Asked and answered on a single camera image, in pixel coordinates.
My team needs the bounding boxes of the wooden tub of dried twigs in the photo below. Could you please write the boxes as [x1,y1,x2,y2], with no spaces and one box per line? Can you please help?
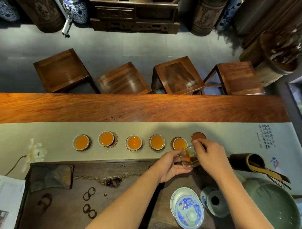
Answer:
[239,30,302,88]

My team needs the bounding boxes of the clear glass tea pitcher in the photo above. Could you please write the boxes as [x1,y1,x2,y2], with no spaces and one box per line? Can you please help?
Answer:
[174,146,201,168]

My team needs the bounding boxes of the person's left hand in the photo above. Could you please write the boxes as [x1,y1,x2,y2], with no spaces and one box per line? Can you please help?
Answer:
[151,149,193,184]

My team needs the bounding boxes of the white cup of tea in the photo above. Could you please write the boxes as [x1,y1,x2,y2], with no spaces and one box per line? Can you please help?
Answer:
[126,135,143,151]
[98,131,115,147]
[72,134,90,151]
[149,135,165,151]
[173,137,188,151]

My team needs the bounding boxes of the blue and white porcelain vase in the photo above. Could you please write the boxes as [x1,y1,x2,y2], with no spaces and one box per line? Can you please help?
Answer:
[62,0,89,24]
[216,0,244,31]
[0,0,21,22]

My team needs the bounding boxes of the carved wooden barrel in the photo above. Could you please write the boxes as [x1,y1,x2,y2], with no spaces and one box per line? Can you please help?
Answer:
[190,0,228,37]
[16,0,66,33]

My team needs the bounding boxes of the white printed paper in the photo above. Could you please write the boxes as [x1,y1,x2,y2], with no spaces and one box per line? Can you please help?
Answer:
[0,175,26,229]

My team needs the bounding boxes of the dark wooden furniture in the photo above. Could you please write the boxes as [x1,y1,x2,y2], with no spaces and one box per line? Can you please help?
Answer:
[233,0,302,49]

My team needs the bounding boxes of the white metal pole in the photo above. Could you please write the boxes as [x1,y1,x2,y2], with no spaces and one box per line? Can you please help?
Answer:
[55,0,73,38]

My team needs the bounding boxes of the person's right hand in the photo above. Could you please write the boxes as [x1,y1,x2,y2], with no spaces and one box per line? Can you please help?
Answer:
[192,139,234,182]

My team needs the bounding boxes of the large celadon waste bowl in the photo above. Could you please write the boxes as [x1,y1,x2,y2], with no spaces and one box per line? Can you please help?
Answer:
[243,178,302,229]

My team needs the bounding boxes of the dark bamboo utensil holder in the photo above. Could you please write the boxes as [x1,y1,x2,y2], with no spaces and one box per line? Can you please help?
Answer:
[229,153,266,173]

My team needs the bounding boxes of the carved dark wooden cabinet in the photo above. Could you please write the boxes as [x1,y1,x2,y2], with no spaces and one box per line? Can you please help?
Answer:
[89,0,181,35]

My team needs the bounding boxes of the wooden tea utensils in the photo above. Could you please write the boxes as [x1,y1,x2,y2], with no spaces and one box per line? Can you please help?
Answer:
[247,160,292,190]

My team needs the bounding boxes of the round brown coaster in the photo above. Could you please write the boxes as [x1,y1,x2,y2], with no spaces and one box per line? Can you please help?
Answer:
[125,135,143,152]
[191,132,207,144]
[75,135,92,152]
[104,132,118,148]
[170,137,182,150]
[148,134,166,151]

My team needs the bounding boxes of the person's left forearm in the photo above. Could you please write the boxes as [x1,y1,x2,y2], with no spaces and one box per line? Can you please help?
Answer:
[84,168,165,229]

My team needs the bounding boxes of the person's right forearm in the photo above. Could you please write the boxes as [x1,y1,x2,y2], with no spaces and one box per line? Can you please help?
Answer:
[212,170,275,229]

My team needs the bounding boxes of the blue and white gaiwan bowl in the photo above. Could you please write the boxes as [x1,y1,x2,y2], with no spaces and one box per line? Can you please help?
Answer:
[170,187,200,218]

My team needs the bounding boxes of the dark wooden tea tray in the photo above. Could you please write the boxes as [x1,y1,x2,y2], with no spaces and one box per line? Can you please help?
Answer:
[17,159,235,229]

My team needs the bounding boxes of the blue and white gaiwan lid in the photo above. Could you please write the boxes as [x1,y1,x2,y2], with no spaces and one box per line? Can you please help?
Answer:
[174,195,205,229]

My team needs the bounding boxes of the square wooden stool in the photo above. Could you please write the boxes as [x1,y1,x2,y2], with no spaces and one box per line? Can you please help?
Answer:
[33,48,100,94]
[203,61,266,96]
[96,61,153,95]
[151,56,206,95]

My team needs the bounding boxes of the blue and white tea strainer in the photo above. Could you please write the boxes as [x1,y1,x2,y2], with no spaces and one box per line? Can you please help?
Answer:
[200,187,231,218]

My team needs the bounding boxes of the grey-green painted table runner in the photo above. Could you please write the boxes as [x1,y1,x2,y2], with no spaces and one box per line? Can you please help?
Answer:
[0,122,302,203]

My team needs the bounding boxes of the dark brown tea towel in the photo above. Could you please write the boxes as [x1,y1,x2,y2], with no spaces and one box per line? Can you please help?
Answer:
[29,164,74,192]

